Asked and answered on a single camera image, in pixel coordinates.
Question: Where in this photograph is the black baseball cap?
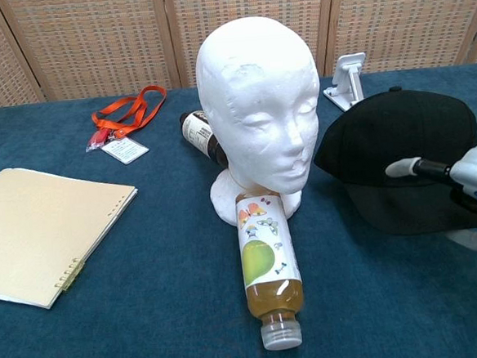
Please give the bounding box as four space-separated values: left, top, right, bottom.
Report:
309 81 477 242

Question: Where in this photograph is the white foam mannequin head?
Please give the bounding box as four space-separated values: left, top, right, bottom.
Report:
192 12 331 227

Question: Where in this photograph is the dark bottle black cap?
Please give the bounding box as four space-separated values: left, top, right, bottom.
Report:
178 108 229 170

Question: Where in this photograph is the white phone stand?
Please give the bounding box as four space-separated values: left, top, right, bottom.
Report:
320 51 371 114

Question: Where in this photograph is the tea bottle green apple label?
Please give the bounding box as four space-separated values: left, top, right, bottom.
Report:
234 190 309 354

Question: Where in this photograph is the white badge card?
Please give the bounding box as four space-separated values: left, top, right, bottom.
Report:
100 135 151 168

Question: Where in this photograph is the blue table mat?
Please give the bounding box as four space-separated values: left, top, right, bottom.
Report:
0 62 477 358

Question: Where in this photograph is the red item in plastic bag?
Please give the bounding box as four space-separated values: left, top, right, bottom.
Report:
82 128 113 154

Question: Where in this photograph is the woven folding screen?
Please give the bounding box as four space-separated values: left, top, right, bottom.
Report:
0 0 477 119

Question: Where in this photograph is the orange lanyard strap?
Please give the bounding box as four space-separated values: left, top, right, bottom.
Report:
90 84 170 137

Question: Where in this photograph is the beige ring binder notebook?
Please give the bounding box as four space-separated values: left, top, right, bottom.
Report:
0 159 146 314

